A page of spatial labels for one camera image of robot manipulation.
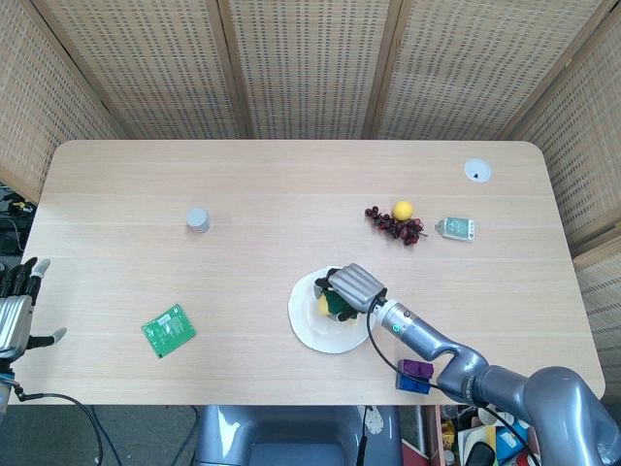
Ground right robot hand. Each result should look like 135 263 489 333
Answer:
312 263 388 325

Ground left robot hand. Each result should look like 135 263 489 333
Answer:
0 256 68 360

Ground green yellow sponge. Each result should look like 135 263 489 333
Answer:
315 286 358 319

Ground white plate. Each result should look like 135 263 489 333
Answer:
287 266 377 354

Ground dark red grape bunch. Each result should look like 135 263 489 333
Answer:
364 205 430 247

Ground purple toy brick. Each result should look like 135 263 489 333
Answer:
397 358 435 380

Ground blue toy brick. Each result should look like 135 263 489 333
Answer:
395 373 433 396

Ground small white timer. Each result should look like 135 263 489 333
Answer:
434 216 476 244

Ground green snack packet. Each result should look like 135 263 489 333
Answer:
141 303 198 361

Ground grey cylindrical can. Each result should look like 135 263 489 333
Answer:
184 206 212 234

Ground black rounded object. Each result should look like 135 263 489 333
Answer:
465 440 497 466

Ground blue plastic bottle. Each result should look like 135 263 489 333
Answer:
494 419 531 462

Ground woven bamboo screen panel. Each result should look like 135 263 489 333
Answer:
0 0 122 203
212 0 404 142
572 242 621 394
33 0 248 142
373 0 621 142
502 28 621 253

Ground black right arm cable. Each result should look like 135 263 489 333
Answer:
366 288 542 466

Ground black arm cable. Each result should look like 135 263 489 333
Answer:
9 382 106 466
366 288 542 466

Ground tangled black cables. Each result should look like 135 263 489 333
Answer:
0 183 38 256

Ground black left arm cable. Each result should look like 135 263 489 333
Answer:
9 382 106 466

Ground white perforated bracket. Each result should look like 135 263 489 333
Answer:
363 405 388 438

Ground white cable grommet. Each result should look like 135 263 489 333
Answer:
463 158 493 183

